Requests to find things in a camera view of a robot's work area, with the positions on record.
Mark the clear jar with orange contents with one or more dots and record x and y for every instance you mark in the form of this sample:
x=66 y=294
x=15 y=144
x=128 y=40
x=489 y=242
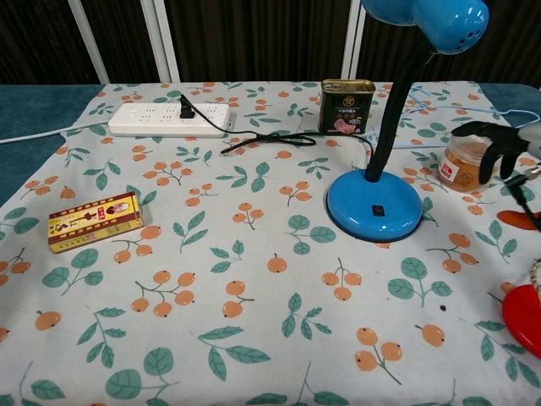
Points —
x=458 y=169

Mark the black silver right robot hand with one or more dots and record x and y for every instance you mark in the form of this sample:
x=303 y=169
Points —
x=503 y=146

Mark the blue gooseneck desk lamp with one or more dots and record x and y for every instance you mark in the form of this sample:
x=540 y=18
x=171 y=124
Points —
x=376 y=207

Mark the dark luncheon meat can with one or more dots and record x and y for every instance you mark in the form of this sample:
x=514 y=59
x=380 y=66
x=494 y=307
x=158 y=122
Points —
x=346 y=108

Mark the red round disc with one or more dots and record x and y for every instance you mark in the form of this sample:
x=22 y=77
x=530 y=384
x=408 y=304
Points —
x=524 y=315

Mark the white power strip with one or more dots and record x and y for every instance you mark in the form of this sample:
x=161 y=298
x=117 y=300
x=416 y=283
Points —
x=169 y=120

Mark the white aluminium frame post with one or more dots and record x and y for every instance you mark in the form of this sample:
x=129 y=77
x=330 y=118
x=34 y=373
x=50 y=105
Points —
x=89 y=40
x=355 y=46
x=162 y=40

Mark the yellow red printed box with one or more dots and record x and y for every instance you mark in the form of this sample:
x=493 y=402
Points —
x=93 y=222

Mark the floral printed tablecloth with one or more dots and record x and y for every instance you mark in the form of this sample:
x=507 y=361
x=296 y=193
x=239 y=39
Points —
x=253 y=296

